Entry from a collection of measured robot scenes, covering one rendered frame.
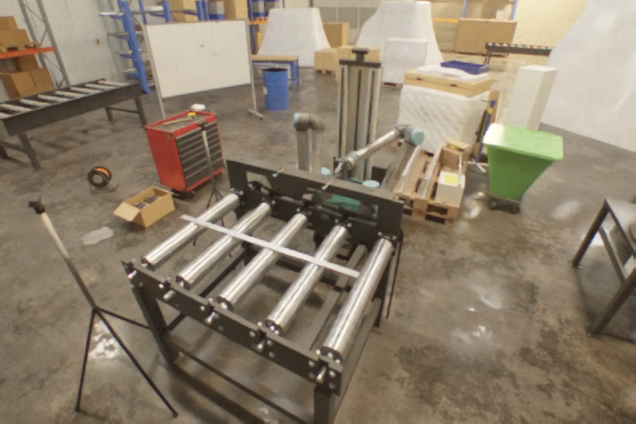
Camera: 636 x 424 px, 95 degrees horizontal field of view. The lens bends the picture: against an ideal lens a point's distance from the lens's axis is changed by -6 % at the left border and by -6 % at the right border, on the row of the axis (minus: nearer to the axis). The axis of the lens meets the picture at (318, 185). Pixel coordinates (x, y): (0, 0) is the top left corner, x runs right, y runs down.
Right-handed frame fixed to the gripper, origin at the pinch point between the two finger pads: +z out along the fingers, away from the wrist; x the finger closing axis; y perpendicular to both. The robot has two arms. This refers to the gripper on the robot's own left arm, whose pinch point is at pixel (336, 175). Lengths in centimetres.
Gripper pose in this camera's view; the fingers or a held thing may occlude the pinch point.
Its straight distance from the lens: 206.1
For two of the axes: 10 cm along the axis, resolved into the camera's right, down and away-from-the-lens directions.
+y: 8.9, 2.3, -3.9
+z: -4.5, 4.5, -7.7
